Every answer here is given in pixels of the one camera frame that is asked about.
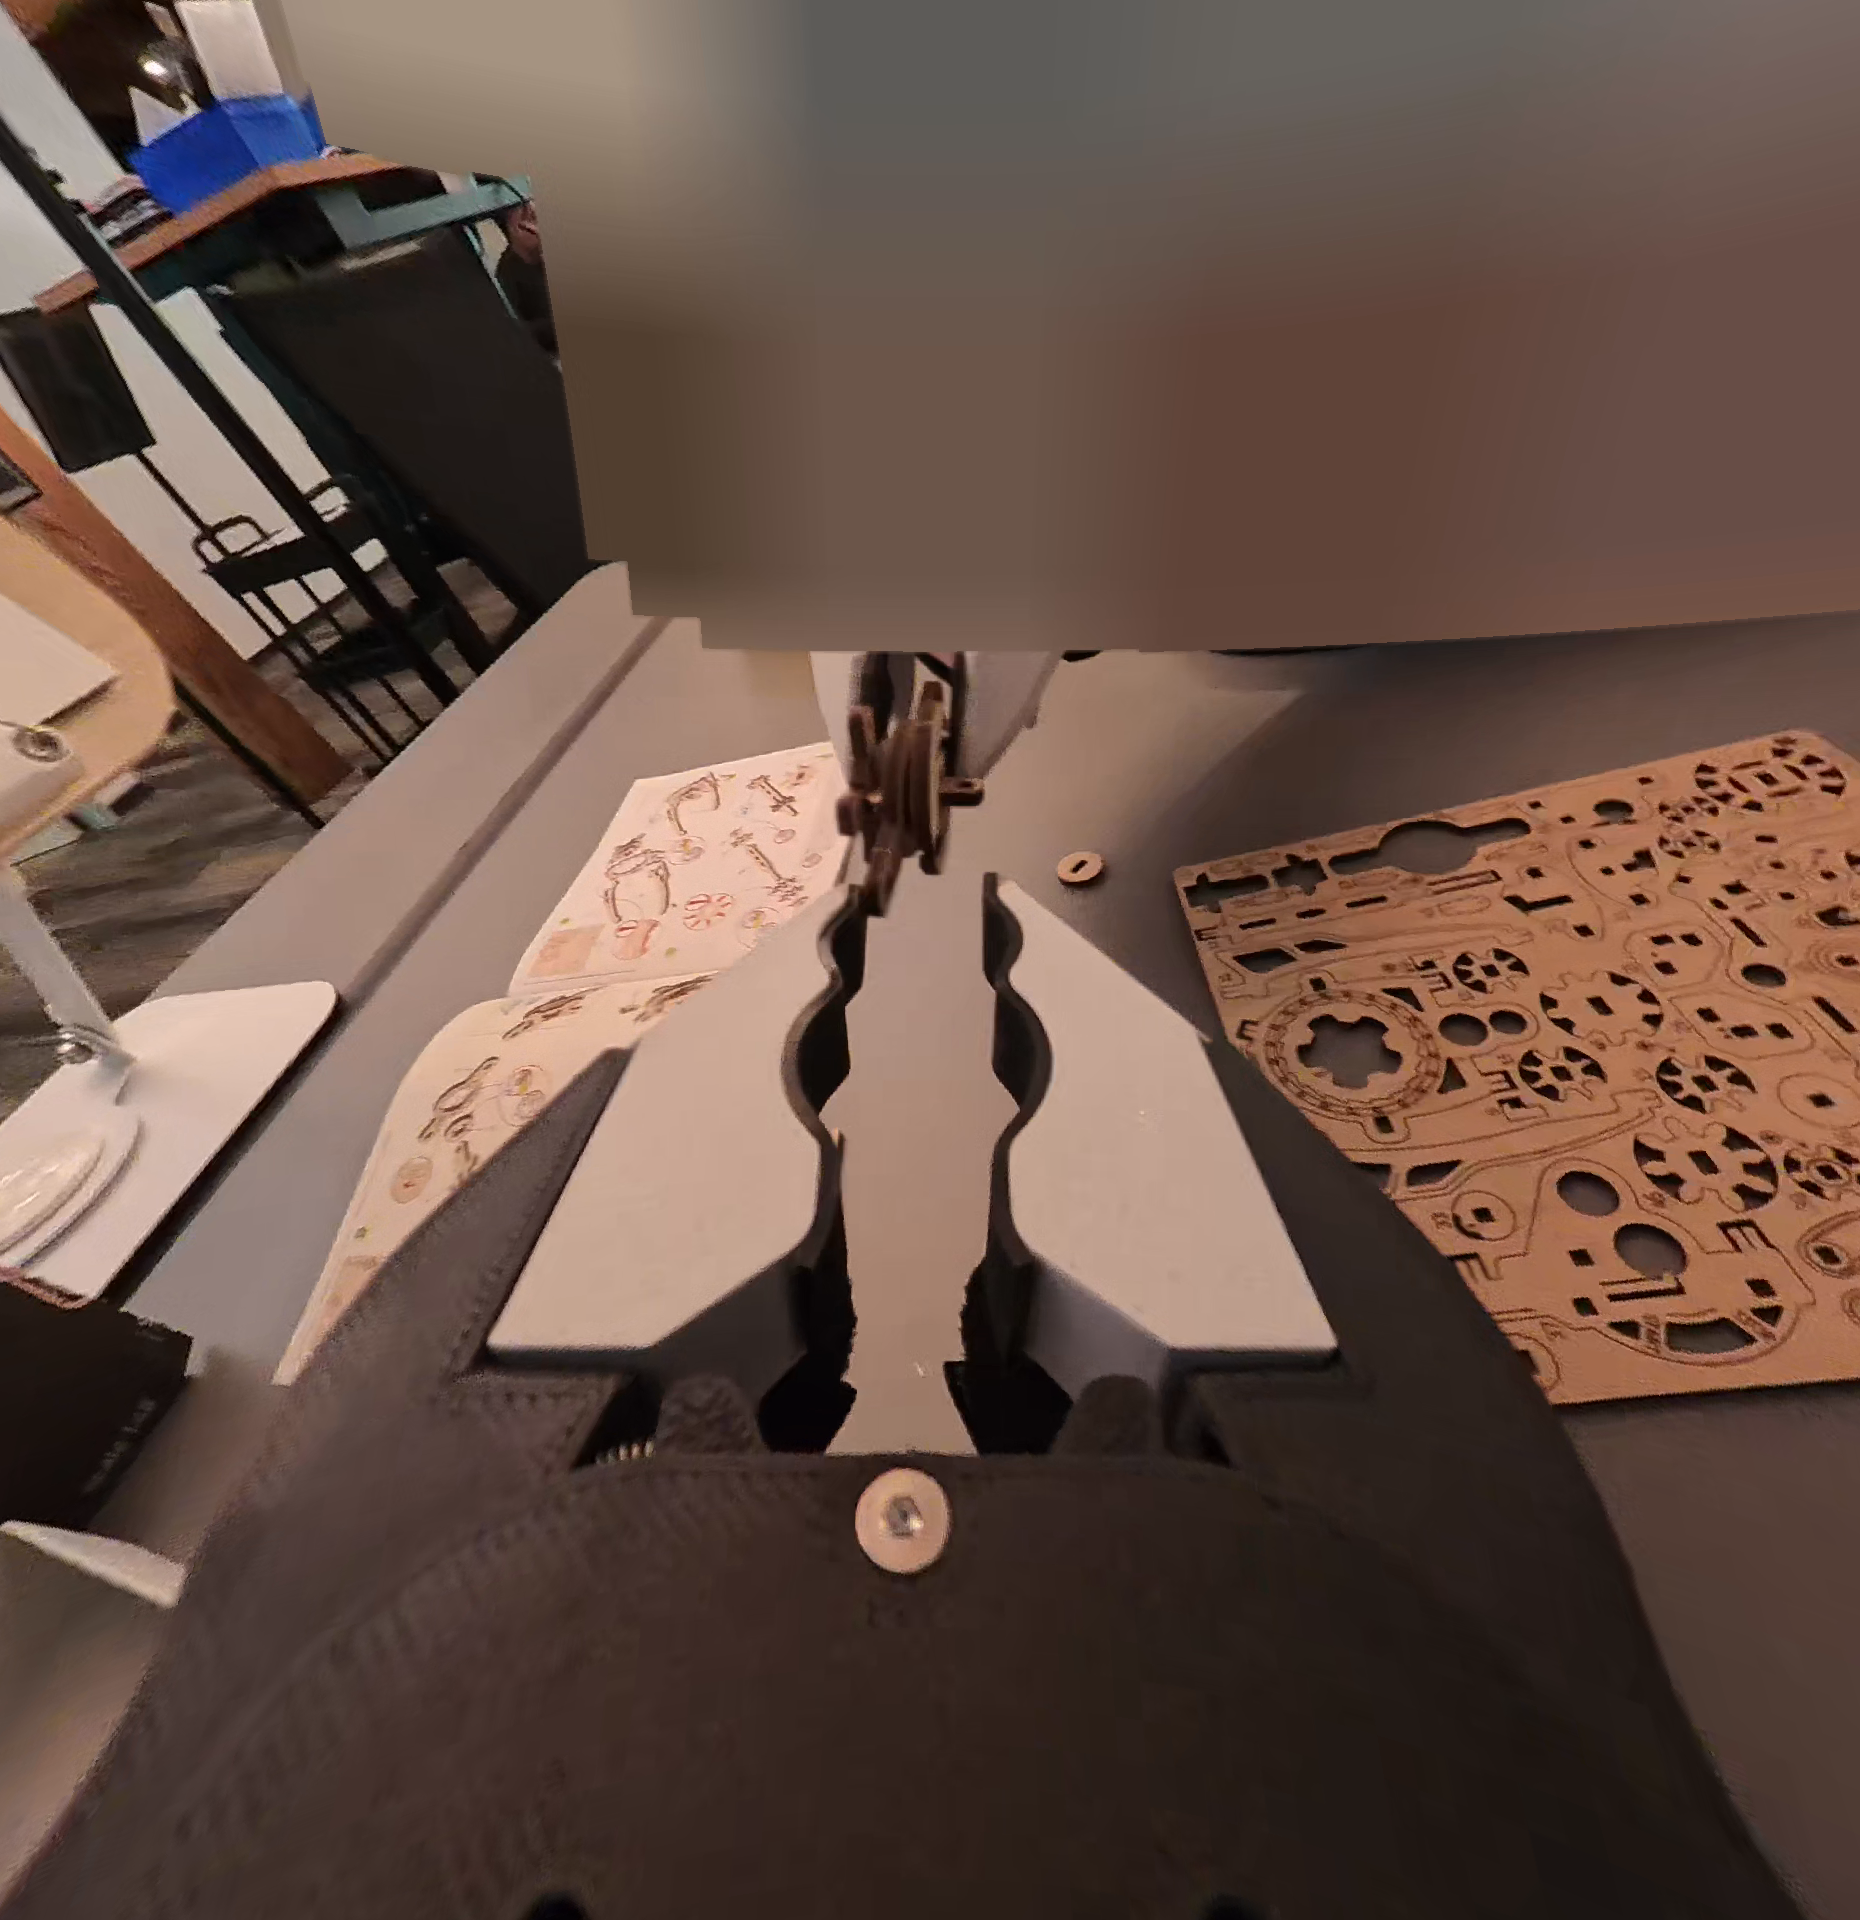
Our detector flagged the wooden beam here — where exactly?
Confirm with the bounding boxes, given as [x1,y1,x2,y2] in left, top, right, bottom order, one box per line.
[0,375,354,829]

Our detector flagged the laser-cut wooden parts sheet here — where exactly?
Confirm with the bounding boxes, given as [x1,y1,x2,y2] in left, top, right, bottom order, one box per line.
[1173,731,1860,1409]

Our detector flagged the black panel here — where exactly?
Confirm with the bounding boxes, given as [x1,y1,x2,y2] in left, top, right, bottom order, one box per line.
[210,224,594,603]

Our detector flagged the white metal stand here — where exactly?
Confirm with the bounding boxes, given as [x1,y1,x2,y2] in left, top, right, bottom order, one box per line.
[0,863,342,1305]

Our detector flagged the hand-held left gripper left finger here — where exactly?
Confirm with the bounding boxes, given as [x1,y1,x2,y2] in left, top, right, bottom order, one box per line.
[483,882,872,1455]

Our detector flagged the black metal chair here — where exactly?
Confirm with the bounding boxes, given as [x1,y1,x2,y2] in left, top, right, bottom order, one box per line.
[191,476,474,753]

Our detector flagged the black hanging box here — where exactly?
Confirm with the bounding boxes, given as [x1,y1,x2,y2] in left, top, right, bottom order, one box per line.
[0,301,155,471]

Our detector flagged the black model kit box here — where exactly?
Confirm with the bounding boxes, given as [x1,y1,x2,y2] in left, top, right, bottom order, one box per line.
[0,1263,198,1562]

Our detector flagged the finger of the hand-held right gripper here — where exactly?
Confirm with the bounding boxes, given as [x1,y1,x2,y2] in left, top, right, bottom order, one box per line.
[914,653,1064,786]
[809,653,890,791]

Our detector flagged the illustrated instruction booklet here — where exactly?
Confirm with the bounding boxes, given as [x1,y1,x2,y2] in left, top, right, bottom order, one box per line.
[273,745,857,1387]

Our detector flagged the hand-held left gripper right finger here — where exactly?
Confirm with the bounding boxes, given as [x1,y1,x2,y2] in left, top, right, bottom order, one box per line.
[943,872,1344,1455]

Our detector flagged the black metal pole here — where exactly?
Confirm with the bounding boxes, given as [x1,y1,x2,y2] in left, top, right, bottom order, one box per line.
[0,66,474,709]

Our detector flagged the round clear disc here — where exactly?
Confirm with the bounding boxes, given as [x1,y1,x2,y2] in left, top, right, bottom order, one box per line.
[0,1111,139,1266]

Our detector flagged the blue plastic bin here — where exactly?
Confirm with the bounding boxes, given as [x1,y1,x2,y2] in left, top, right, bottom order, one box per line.
[126,92,324,212]

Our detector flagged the wooden model assembly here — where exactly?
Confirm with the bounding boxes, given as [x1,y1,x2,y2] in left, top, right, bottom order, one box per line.
[835,717,979,918]

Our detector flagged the wooden-top desk with teal frame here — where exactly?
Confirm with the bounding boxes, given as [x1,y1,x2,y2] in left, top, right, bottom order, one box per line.
[35,150,540,325]

